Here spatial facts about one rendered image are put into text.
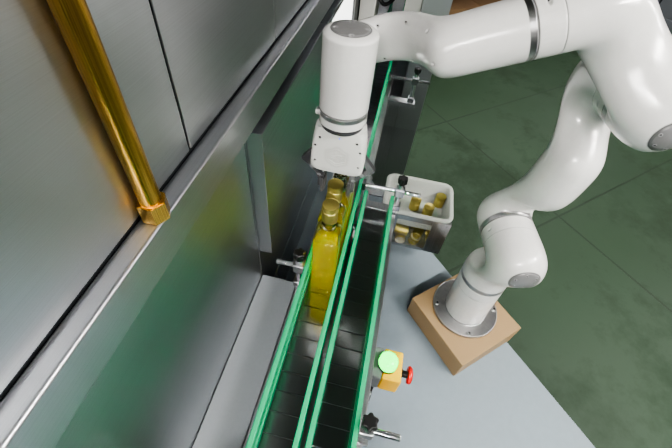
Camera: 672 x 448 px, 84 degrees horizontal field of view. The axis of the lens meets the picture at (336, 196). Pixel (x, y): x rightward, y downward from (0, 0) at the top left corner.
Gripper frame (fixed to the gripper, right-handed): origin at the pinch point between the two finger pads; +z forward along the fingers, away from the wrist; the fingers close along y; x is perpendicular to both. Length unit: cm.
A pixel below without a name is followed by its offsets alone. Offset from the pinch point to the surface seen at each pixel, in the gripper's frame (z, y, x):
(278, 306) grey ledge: 28.4, -8.4, -15.6
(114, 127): -35, -13, -34
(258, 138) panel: -14.8, -12.4, -8.3
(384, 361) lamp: 31.2, 18.1, -20.8
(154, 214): -24.9, -12.4, -34.4
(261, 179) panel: -5.2, -12.6, -8.3
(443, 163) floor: 134, 54, 179
